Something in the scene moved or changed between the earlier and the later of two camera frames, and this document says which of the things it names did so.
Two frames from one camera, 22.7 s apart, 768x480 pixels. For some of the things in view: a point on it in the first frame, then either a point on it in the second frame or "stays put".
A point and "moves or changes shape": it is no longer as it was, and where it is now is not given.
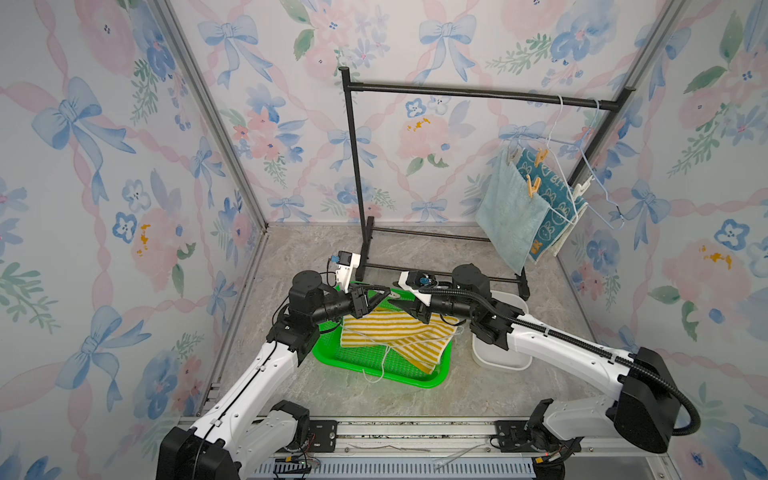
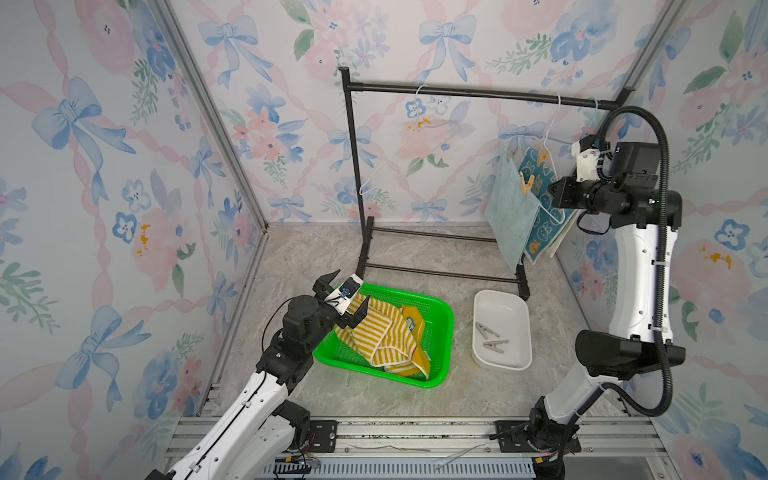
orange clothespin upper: (541, 155) stays put
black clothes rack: (365, 235) stays put
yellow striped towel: (403, 330) moves or changes shape
